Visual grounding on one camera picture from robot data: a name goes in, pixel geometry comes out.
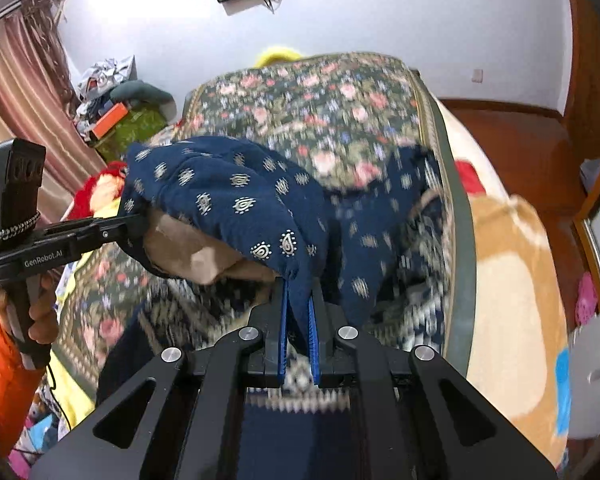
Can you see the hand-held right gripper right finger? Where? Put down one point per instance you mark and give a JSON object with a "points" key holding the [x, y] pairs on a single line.
{"points": [[314, 350]]}

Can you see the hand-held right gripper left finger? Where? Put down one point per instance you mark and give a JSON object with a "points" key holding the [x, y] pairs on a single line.
{"points": [[281, 340]]}

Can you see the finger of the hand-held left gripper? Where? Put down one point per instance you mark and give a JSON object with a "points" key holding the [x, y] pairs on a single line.
{"points": [[105, 232]]}

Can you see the navy patterned hooded garment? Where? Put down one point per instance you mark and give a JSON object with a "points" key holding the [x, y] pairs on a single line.
{"points": [[220, 185]]}

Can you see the person's left forearm orange sleeve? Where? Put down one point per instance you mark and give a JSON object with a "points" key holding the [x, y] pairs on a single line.
{"points": [[5, 390]]}

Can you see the pile of clothes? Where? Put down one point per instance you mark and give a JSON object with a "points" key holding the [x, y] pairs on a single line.
{"points": [[102, 80]]}

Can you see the person's left hand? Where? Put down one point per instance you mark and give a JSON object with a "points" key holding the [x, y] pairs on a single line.
{"points": [[45, 315]]}

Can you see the red plush toy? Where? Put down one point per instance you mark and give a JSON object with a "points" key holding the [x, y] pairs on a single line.
{"points": [[105, 175]]}

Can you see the striped pink curtain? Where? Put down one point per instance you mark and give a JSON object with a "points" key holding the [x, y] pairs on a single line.
{"points": [[15, 85]]}

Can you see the green patterned cloth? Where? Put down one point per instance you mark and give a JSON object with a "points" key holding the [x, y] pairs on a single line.
{"points": [[135, 130]]}

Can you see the orange box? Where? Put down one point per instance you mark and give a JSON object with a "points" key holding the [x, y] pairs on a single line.
{"points": [[110, 120]]}

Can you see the dark grey pillow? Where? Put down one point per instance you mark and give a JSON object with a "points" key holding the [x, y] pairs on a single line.
{"points": [[145, 91]]}

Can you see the pink cartoon cloth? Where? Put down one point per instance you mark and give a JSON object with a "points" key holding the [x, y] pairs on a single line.
{"points": [[35, 435]]}

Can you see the dark floral blanket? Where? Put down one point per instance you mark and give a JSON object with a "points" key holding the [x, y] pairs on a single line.
{"points": [[305, 95]]}

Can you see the yellow fuzzy object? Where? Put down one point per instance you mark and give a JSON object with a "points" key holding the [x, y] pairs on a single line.
{"points": [[275, 54]]}

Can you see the pink fuzzy object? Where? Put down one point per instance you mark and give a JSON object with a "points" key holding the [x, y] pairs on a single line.
{"points": [[586, 300]]}

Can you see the wooden door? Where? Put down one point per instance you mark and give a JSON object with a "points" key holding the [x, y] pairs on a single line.
{"points": [[595, 75]]}

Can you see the white curtain rail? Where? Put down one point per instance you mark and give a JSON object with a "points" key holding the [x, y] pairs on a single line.
{"points": [[2, 15]]}

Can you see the white wall outlet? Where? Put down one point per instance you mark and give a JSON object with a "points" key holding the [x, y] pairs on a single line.
{"points": [[477, 75]]}

